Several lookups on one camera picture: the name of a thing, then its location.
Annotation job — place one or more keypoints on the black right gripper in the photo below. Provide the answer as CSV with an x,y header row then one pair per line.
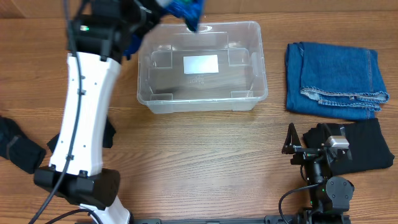
x,y
305,153

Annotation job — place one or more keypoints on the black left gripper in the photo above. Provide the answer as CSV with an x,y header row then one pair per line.
x,y
191,25

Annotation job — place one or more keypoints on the blue green sequin garment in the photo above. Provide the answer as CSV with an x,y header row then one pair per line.
x,y
188,10

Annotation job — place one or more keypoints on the small black cloth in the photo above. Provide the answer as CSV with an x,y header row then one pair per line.
x,y
109,132

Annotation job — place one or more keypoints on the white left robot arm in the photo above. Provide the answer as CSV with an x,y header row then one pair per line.
x,y
97,44

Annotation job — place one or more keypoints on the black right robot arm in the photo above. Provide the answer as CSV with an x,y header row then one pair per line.
x,y
329,194

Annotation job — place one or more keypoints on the folded blue denim jeans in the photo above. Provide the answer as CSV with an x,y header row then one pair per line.
x,y
334,81

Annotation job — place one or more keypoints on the white label in bin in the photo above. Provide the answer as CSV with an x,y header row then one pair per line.
x,y
200,64

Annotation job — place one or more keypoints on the folded black garment right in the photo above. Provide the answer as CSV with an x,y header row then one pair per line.
x,y
367,145

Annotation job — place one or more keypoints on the clear plastic storage bin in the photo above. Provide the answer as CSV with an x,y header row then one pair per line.
x,y
239,85

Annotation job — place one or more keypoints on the dark navy knit garment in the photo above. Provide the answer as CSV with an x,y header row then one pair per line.
x,y
18,148

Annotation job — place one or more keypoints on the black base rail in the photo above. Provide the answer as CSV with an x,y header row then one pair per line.
x,y
269,219

